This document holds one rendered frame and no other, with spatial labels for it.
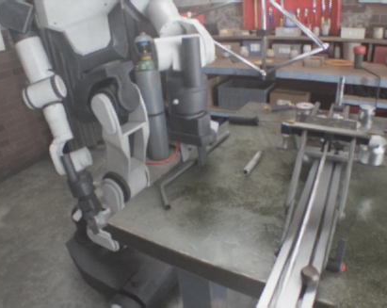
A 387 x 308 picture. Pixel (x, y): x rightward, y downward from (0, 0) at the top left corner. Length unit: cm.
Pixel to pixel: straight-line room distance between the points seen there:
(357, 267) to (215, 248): 22
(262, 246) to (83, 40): 77
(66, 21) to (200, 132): 56
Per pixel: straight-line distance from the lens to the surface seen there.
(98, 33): 94
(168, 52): 56
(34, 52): 105
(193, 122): 61
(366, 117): 99
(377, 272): 47
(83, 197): 103
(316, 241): 46
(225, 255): 45
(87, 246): 161
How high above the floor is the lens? 121
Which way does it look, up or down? 27 degrees down
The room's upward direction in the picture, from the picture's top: 5 degrees counter-clockwise
